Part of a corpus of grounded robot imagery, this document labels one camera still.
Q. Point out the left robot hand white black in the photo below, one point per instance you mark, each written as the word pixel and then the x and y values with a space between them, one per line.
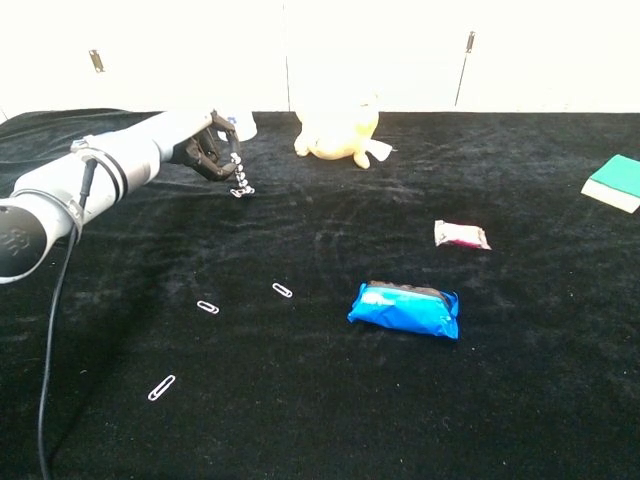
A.
pixel 200 150

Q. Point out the silver beaded magnetic stick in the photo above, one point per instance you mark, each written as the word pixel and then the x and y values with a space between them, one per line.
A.
pixel 239 172

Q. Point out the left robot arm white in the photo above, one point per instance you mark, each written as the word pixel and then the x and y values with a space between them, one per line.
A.
pixel 75 190

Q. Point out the dark metal screen hinge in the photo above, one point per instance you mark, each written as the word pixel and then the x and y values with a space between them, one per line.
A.
pixel 470 42
pixel 96 60

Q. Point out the yellow plush toy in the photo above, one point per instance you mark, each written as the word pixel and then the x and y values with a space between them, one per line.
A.
pixel 337 132

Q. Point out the woven folding screen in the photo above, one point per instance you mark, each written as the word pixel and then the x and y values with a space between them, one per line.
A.
pixel 350 50

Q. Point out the blue snack package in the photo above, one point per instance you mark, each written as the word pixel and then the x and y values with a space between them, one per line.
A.
pixel 405 312

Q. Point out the small red snack packet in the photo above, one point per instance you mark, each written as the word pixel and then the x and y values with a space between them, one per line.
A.
pixel 460 235

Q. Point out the black velvet tablecloth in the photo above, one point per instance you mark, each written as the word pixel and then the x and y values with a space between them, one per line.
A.
pixel 320 400

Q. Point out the green yellow scouring sponge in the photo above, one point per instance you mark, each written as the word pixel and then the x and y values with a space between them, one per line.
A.
pixel 617 180

